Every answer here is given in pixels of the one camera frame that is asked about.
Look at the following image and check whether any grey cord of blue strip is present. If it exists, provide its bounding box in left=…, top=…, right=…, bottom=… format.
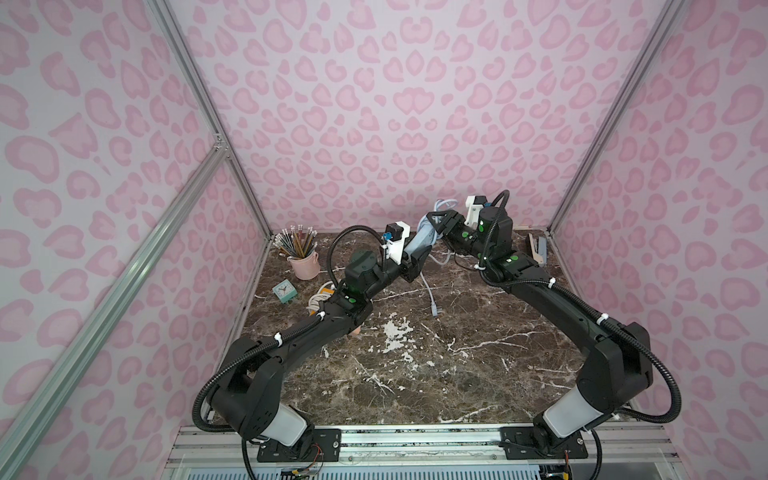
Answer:
left=413, top=199, right=462, bottom=318

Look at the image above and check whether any grey-blue power strip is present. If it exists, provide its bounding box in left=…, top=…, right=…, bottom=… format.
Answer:
left=404, top=216, right=441, bottom=255

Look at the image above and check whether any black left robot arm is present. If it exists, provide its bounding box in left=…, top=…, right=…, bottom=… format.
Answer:
left=192, top=222, right=437, bottom=451

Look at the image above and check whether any pink pencil cup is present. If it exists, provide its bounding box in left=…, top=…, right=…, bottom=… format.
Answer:
left=272, top=225, right=320, bottom=281

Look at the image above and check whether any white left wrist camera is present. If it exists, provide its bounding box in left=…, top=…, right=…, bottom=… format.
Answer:
left=382, top=221, right=411, bottom=265

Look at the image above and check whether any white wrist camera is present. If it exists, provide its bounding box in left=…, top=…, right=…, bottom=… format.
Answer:
left=382, top=221, right=411, bottom=265
left=464, top=195, right=488, bottom=229

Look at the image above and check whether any grey stapler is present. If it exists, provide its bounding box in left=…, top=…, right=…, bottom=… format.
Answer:
left=526, top=233, right=548, bottom=266

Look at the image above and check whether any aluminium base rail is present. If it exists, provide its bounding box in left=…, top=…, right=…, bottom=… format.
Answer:
left=161, top=422, right=687, bottom=479

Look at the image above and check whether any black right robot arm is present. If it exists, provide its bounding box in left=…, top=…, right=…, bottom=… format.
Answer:
left=425, top=190, right=683, bottom=450

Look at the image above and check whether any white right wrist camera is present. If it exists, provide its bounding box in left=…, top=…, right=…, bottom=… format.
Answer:
left=464, top=195, right=488, bottom=229

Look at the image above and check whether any small green desk clock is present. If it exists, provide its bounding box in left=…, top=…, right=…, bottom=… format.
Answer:
left=272, top=280, right=298, bottom=304

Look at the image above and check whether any white cord of yellow strip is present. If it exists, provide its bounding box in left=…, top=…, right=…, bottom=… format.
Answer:
left=305, top=280, right=337, bottom=317

